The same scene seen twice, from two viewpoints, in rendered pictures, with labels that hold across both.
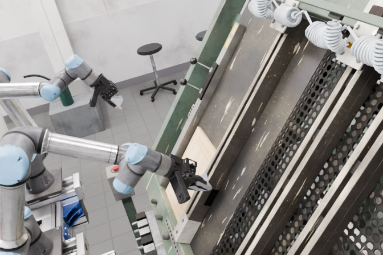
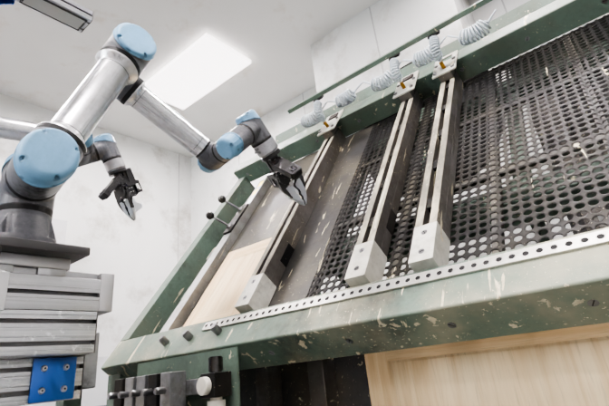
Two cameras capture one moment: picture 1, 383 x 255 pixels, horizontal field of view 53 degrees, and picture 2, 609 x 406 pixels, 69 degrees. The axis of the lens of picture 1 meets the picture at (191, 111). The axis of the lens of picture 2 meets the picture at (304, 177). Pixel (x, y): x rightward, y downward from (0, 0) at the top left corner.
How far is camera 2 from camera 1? 175 cm
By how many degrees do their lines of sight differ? 66
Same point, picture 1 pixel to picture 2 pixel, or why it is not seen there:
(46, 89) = not seen: hidden behind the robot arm
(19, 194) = (122, 81)
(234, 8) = (246, 194)
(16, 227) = (93, 116)
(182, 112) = (185, 278)
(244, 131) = (314, 194)
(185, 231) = (259, 292)
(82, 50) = not seen: outside the picture
